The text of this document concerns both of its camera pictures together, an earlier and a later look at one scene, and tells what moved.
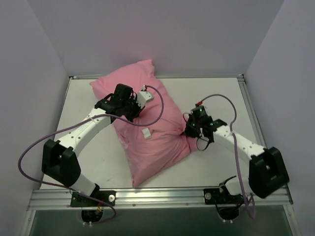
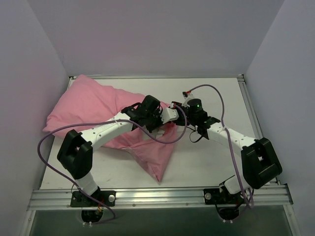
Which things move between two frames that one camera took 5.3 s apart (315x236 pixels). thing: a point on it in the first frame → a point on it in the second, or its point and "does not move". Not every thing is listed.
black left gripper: (133, 113) → (152, 123)
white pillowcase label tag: (146, 132) → (159, 133)
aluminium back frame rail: (173, 76) does not move
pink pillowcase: (155, 142) → (80, 103)
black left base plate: (78, 200) does not move
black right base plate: (214, 196) does not move
